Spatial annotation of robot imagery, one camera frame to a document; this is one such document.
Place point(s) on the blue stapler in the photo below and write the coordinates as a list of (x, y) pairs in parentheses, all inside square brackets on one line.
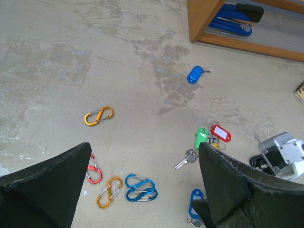
[(229, 17)]

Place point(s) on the green key tag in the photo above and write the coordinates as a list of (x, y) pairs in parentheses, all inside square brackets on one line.
[(201, 137)]

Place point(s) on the dark blue S carabiner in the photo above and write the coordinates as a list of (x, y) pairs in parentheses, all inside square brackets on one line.
[(139, 195)]

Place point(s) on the wooden shelf rack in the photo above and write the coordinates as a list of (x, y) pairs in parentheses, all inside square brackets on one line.
[(268, 27)]

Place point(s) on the orange s carabiner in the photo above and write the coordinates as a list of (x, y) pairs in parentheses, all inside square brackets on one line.
[(98, 114), (112, 188)]

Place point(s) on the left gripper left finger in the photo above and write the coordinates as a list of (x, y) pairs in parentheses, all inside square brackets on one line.
[(44, 195)]

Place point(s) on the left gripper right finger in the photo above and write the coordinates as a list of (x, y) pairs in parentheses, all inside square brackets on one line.
[(239, 196)]

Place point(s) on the silver key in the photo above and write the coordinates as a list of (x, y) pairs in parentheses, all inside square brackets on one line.
[(190, 157)]

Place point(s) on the yellow key tag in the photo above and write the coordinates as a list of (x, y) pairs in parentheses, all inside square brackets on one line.
[(219, 146)]

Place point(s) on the red S carabiner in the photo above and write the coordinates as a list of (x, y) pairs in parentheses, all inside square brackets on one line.
[(96, 170)]

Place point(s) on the yellow spiral notebook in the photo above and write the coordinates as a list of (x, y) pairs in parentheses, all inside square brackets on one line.
[(299, 93)]

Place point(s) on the light blue S carabiner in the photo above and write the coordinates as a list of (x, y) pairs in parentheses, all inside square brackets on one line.
[(140, 183)]

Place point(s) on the red key tag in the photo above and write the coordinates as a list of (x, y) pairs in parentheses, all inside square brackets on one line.
[(220, 132)]

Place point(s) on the blue key tag far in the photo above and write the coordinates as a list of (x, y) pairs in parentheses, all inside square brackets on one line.
[(196, 73)]

